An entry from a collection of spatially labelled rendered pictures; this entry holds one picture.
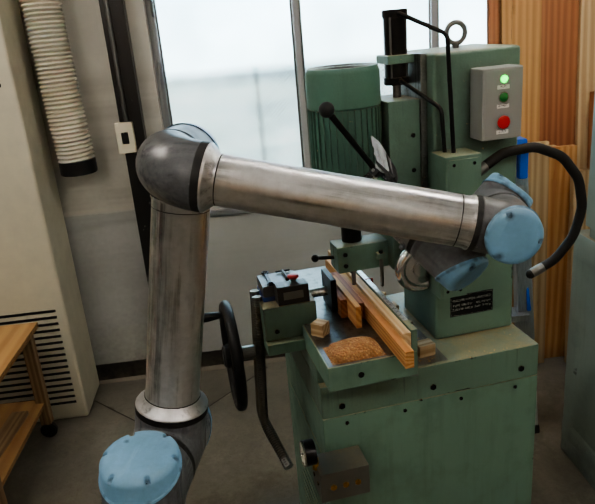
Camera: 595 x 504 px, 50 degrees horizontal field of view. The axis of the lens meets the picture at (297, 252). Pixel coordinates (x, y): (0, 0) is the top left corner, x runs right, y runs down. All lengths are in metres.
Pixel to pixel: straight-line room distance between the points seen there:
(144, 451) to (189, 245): 0.39
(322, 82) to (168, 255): 0.55
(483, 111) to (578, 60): 1.67
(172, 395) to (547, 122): 2.28
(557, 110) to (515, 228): 2.16
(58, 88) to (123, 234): 0.72
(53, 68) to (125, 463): 1.88
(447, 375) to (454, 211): 0.71
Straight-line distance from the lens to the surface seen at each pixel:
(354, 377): 1.45
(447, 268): 1.18
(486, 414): 1.78
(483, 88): 1.53
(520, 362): 1.75
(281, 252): 3.09
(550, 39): 3.13
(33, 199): 2.81
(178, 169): 1.02
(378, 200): 1.01
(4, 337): 2.84
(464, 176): 1.52
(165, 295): 1.24
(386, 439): 1.69
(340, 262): 1.63
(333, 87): 1.49
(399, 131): 1.57
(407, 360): 1.40
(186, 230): 1.20
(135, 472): 1.24
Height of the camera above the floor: 1.62
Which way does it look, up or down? 20 degrees down
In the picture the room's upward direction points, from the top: 5 degrees counter-clockwise
